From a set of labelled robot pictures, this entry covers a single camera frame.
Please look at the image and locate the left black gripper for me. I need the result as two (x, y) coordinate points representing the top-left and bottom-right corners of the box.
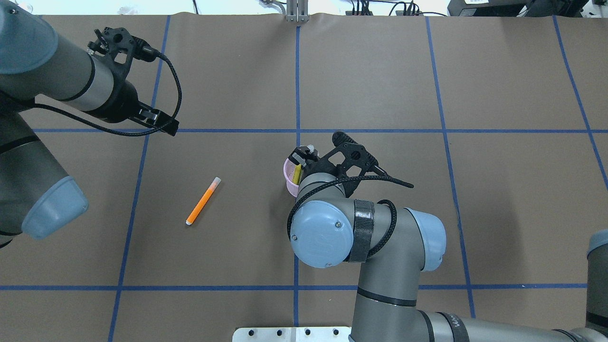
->
(97, 81), (180, 136)

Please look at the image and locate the yellow marker pen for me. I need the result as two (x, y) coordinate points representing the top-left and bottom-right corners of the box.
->
(291, 165), (302, 185)

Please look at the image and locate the orange marker pen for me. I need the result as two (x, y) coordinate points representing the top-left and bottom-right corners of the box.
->
(185, 177), (221, 226)

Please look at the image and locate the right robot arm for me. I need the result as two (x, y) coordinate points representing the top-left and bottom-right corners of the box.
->
(287, 143), (607, 342)

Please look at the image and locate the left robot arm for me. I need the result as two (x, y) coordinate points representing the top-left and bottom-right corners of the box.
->
(1, 0), (183, 247)

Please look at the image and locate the pink mesh pen holder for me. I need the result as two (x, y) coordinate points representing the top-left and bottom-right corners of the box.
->
(283, 159), (299, 198)

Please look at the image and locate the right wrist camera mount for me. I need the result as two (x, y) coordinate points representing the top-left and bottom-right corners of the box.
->
(302, 131), (388, 180)

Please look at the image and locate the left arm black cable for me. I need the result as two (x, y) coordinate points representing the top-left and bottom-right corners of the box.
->
(28, 47), (183, 138)

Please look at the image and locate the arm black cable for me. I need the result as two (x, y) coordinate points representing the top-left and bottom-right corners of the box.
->
(28, 47), (183, 138)
(287, 175), (415, 259)

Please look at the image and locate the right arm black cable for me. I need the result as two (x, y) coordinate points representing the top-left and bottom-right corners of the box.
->
(287, 175), (415, 259)

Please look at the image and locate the aluminium frame post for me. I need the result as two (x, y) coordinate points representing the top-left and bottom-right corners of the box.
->
(285, 0), (310, 22)

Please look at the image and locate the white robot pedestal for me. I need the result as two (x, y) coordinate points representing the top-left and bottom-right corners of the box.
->
(232, 325), (351, 342)

